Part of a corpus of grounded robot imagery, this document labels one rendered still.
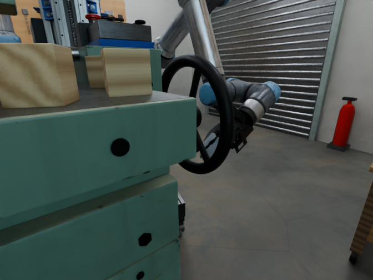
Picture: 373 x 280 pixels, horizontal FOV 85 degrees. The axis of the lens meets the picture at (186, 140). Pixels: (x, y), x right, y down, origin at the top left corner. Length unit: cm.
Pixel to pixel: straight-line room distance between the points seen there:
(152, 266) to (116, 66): 24
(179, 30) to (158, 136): 84
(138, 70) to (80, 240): 17
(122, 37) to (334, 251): 139
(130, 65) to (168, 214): 17
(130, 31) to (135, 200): 30
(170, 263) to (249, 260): 95
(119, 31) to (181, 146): 28
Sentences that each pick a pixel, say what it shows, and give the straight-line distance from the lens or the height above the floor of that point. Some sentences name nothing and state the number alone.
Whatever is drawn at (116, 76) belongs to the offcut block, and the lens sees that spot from 20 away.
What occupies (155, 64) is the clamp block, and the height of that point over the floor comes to 93.
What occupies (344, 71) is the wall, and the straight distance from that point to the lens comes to 305.
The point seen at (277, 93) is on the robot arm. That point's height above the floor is 84.
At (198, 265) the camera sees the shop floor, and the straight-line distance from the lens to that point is 119.
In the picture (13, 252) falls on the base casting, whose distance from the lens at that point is 23.
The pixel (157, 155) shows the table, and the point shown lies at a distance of 18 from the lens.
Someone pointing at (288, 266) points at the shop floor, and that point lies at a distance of 128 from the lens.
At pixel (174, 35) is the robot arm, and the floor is 106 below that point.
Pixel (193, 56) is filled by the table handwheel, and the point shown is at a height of 95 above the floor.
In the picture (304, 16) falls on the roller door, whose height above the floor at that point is 151.
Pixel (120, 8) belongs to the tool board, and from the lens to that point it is 403.
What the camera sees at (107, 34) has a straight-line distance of 41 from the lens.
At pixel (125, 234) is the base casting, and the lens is 25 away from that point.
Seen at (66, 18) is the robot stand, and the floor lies 114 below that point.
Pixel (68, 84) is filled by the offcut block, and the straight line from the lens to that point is 18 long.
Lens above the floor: 93
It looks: 20 degrees down
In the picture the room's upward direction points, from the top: straight up
